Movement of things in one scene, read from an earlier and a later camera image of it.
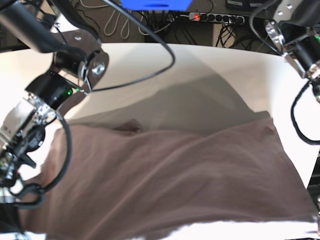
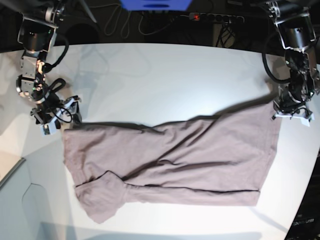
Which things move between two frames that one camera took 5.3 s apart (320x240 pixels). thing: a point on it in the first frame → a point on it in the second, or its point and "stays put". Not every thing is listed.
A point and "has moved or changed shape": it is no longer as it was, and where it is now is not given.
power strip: [202, 16] stays put
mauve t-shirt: [121, 182] has moved or changed shape
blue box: [155, 5] stays put
